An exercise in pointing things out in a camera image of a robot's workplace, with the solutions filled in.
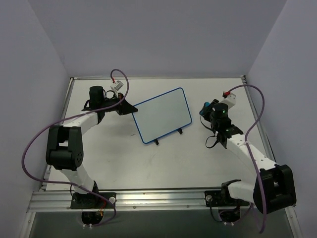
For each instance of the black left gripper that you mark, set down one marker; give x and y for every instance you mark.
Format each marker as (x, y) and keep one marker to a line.
(120, 102)

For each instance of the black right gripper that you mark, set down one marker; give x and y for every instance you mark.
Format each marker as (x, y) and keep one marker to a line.
(206, 109)

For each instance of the blue whiteboard eraser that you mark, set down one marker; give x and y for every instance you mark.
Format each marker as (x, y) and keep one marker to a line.
(207, 108)

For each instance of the blue framed small whiteboard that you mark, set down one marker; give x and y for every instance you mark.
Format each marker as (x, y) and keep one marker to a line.
(162, 115)

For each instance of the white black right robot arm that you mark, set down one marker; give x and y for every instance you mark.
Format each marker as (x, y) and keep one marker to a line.
(271, 186)

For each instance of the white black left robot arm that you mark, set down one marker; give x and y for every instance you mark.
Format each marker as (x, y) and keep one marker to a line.
(65, 151)

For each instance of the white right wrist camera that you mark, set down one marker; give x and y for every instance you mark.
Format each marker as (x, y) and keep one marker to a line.
(229, 99)

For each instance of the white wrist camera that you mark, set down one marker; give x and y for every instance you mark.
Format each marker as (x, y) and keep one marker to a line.
(229, 99)
(116, 86)

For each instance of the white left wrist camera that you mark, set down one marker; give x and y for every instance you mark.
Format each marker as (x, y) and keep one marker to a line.
(116, 86)

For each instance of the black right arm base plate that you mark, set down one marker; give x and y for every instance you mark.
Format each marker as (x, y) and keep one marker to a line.
(214, 198)

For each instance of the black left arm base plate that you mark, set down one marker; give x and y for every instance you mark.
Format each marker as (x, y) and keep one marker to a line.
(89, 201)

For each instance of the aluminium front frame beam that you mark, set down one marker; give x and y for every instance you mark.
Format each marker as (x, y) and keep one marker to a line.
(137, 200)

